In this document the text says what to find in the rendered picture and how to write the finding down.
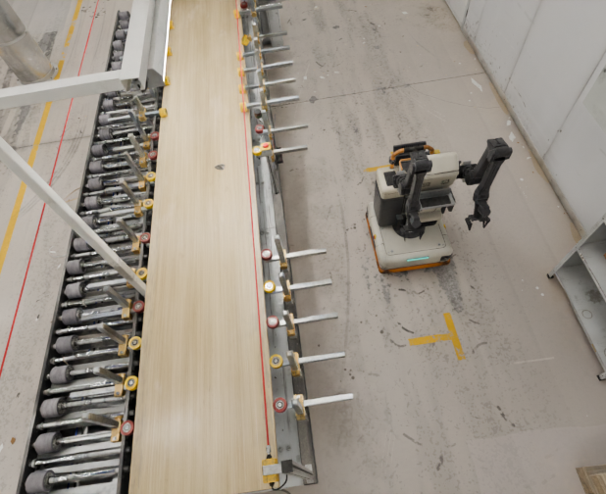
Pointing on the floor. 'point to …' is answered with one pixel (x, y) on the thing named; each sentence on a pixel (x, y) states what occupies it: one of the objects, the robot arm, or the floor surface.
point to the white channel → (141, 24)
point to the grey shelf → (602, 288)
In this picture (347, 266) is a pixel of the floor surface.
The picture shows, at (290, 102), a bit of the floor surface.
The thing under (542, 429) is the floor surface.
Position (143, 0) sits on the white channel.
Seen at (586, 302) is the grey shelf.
